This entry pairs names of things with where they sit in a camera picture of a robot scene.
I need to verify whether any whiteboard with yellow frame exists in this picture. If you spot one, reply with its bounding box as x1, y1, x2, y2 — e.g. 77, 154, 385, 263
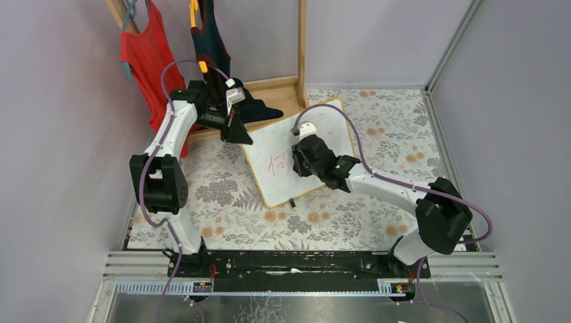
242, 106, 357, 208

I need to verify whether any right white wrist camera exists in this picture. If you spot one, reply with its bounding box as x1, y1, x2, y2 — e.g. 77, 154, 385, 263
298, 122, 317, 141

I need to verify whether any navy tank top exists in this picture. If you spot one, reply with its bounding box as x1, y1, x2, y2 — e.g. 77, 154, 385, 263
197, 1, 283, 123

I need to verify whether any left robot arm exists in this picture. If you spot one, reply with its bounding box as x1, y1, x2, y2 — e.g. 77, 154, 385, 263
129, 78, 253, 254

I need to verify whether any yellow clothes hanger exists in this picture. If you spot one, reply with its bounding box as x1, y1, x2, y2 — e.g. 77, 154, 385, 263
189, 0, 208, 74

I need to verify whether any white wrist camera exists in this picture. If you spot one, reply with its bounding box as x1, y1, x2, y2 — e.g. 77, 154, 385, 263
298, 122, 317, 141
226, 87, 246, 110

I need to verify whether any red mesh tank top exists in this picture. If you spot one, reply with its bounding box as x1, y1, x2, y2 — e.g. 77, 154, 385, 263
128, 1, 174, 134

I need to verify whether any teal clothes hanger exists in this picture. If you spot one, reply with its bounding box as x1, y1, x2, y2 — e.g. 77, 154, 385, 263
121, 0, 137, 82

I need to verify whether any aluminium frame post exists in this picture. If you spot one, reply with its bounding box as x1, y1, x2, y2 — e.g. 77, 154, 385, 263
425, 0, 483, 95

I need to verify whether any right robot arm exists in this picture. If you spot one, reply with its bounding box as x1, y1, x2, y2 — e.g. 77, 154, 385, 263
292, 135, 473, 265

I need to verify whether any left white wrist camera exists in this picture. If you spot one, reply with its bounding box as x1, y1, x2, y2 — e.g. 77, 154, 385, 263
226, 87, 246, 110

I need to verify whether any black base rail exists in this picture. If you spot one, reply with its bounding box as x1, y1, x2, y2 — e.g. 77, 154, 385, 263
162, 249, 431, 293

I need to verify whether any floral table mat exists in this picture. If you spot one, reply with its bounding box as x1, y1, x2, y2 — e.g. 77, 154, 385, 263
127, 88, 474, 252

